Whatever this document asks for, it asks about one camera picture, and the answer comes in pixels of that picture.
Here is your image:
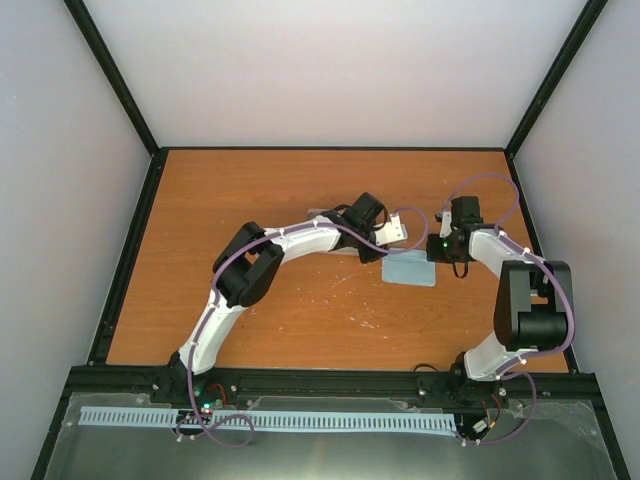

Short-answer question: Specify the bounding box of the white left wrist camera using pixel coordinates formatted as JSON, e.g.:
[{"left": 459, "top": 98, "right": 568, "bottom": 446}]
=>
[{"left": 373, "top": 213, "right": 408, "bottom": 246}]

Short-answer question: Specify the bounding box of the pink glasses case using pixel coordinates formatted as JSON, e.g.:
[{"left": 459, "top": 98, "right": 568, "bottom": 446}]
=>
[{"left": 305, "top": 208, "right": 358, "bottom": 257}]

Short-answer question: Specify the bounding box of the black enclosure frame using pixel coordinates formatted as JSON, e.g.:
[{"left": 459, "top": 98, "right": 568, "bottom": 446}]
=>
[{"left": 31, "top": 1, "right": 631, "bottom": 479}]

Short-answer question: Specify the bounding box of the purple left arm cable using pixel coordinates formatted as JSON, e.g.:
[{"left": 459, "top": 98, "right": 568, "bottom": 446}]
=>
[{"left": 185, "top": 205, "right": 429, "bottom": 447}]

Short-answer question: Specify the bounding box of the light blue cleaning cloth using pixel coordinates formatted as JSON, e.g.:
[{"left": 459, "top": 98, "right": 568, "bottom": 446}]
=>
[{"left": 381, "top": 250, "right": 436, "bottom": 287}]

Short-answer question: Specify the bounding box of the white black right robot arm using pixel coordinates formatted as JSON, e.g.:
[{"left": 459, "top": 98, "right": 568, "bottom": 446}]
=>
[{"left": 426, "top": 196, "right": 575, "bottom": 406}]

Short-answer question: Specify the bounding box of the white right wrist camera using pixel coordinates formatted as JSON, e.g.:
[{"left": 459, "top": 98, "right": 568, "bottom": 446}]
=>
[{"left": 435, "top": 210, "right": 452, "bottom": 239}]

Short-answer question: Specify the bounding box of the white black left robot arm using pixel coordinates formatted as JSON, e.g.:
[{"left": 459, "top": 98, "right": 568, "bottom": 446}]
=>
[{"left": 165, "top": 192, "right": 390, "bottom": 403}]

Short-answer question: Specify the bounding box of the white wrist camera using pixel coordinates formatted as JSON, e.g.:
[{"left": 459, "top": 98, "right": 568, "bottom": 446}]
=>
[
  {"left": 435, "top": 210, "right": 452, "bottom": 239},
  {"left": 373, "top": 213, "right": 408, "bottom": 246}
]

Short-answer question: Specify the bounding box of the light blue slotted cable duct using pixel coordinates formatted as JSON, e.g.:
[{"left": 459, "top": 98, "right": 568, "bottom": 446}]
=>
[{"left": 77, "top": 406, "right": 456, "bottom": 436}]

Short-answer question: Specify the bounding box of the black aluminium mounting rail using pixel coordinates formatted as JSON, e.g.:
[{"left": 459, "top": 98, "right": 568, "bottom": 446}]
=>
[{"left": 63, "top": 365, "right": 601, "bottom": 410}]

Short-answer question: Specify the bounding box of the grey metal base plate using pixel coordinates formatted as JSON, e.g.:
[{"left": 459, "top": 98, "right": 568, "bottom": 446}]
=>
[{"left": 45, "top": 394, "right": 615, "bottom": 479}]

